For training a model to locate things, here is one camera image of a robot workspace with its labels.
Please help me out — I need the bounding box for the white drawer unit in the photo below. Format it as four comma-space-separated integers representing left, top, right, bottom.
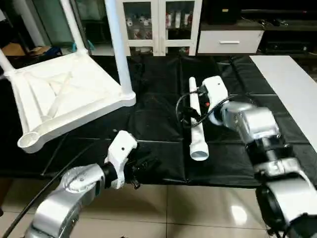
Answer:
197, 29, 265, 55

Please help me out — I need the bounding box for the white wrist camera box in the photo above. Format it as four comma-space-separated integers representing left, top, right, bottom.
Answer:
104, 130, 138, 191
200, 76, 230, 114

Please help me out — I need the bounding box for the white plastic table leg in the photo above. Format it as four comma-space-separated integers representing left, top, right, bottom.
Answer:
0, 49, 14, 76
188, 77, 211, 162
59, 0, 89, 55
104, 0, 135, 99

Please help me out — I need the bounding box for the white flat panel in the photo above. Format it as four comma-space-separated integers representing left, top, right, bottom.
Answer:
249, 55, 317, 152

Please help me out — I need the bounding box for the black work mat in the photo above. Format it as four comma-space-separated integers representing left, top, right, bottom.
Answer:
0, 54, 317, 189

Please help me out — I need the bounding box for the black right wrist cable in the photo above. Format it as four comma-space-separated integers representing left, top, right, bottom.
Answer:
176, 87, 238, 130

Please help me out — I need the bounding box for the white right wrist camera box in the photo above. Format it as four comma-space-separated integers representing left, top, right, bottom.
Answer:
200, 76, 230, 114

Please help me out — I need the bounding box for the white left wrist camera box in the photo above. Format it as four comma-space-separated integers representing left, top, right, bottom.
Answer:
104, 130, 138, 191

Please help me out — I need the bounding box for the black speaker box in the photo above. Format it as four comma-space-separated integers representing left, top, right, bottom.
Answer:
205, 0, 243, 25

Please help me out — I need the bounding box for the white glass-door cabinet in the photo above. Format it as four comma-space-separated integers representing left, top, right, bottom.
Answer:
121, 0, 204, 57

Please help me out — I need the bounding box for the white plastic table top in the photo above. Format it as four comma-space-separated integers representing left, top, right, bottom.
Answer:
0, 50, 137, 154

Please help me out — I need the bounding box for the brown wooden desk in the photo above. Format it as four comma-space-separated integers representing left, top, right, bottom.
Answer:
0, 42, 51, 58

